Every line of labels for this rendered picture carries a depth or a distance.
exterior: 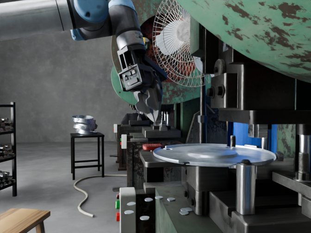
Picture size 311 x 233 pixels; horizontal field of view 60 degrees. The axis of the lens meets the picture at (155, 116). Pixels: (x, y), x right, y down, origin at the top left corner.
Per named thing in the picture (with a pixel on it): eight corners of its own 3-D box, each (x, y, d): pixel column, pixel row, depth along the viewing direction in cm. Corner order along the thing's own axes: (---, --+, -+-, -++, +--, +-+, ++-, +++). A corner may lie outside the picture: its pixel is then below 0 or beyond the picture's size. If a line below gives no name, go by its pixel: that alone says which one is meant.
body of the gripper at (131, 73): (122, 94, 73) (111, 53, 75) (141, 95, 80) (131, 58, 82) (144, 83, 69) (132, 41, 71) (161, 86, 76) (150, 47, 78)
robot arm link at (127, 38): (127, 45, 83) (148, 33, 79) (131, 58, 82) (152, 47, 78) (111, 40, 77) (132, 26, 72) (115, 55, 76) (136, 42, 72)
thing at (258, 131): (255, 137, 65) (255, 122, 65) (245, 136, 70) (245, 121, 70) (267, 137, 66) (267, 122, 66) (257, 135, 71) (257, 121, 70)
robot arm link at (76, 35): (65, 3, 67) (108, -2, 70) (67, 18, 78) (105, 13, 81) (72, 35, 68) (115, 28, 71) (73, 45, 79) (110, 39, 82)
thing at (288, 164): (256, 179, 60) (256, 159, 60) (228, 165, 75) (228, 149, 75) (293, 178, 62) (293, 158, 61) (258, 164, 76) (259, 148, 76)
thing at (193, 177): (145, 222, 57) (145, 160, 57) (139, 200, 71) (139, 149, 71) (254, 216, 61) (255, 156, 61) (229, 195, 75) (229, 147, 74)
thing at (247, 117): (251, 136, 57) (251, 110, 57) (216, 128, 77) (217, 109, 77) (320, 135, 59) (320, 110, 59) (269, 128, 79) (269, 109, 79)
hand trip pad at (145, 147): (144, 167, 94) (144, 146, 94) (142, 164, 100) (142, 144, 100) (163, 167, 95) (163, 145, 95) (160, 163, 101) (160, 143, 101)
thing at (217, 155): (285, 151, 70) (285, 149, 70) (258, 174, 46) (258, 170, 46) (187, 143, 87) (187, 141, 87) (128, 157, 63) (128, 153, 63)
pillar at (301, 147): (302, 180, 60) (304, 117, 59) (296, 177, 62) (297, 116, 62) (312, 179, 60) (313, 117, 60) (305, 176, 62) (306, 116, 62)
